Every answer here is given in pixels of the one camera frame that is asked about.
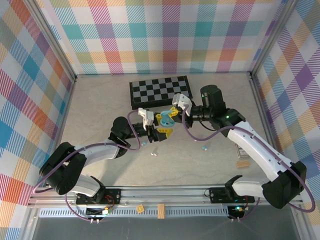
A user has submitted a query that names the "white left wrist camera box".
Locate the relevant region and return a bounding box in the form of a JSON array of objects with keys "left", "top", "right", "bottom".
[{"left": 137, "top": 107, "right": 155, "bottom": 130}]

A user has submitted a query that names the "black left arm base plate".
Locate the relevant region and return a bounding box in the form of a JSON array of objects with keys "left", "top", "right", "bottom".
[{"left": 75, "top": 188, "right": 123, "bottom": 206}]

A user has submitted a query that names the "aluminium frame post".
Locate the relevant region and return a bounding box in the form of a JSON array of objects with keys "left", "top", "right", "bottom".
[
  {"left": 248, "top": 0, "right": 300, "bottom": 80},
  {"left": 23, "top": 0, "right": 78, "bottom": 83}
]

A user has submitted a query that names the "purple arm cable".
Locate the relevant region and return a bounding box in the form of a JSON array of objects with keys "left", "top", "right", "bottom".
[
  {"left": 33, "top": 109, "right": 142, "bottom": 223},
  {"left": 181, "top": 108, "right": 316, "bottom": 223}
]

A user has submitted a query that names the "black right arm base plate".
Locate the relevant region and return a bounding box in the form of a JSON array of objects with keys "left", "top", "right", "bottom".
[{"left": 208, "top": 187, "right": 256, "bottom": 204}]

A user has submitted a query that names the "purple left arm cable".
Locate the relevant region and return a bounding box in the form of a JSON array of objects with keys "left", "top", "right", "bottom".
[{"left": 33, "top": 109, "right": 142, "bottom": 223}]

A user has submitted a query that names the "black controller circuit board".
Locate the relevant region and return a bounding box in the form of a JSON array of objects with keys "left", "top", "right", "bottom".
[
  {"left": 85, "top": 206, "right": 113, "bottom": 218},
  {"left": 227, "top": 205, "right": 246, "bottom": 219}
]

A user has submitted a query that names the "black folding chessboard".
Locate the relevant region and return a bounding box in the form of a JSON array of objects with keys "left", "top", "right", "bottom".
[{"left": 129, "top": 75, "right": 194, "bottom": 111}]

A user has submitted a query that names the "blue earbud charging case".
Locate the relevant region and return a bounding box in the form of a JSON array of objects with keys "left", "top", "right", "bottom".
[{"left": 159, "top": 110, "right": 176, "bottom": 129}]

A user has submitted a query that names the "aluminium table side rail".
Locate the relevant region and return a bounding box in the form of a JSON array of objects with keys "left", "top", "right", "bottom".
[
  {"left": 248, "top": 72, "right": 288, "bottom": 186},
  {"left": 44, "top": 78, "right": 77, "bottom": 188}
]

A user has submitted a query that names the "thin black cable loop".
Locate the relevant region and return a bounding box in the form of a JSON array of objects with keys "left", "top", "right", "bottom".
[{"left": 199, "top": 119, "right": 219, "bottom": 132}]

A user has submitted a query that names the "long aluminium base rail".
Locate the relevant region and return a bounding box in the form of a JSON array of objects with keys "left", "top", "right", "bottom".
[{"left": 26, "top": 185, "right": 304, "bottom": 208}]

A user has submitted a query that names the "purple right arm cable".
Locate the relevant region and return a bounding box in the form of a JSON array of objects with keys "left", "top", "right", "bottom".
[{"left": 181, "top": 108, "right": 316, "bottom": 223}]

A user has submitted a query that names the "grey slotted cable duct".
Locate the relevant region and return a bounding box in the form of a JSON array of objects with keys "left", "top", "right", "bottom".
[{"left": 39, "top": 208, "right": 230, "bottom": 219}]

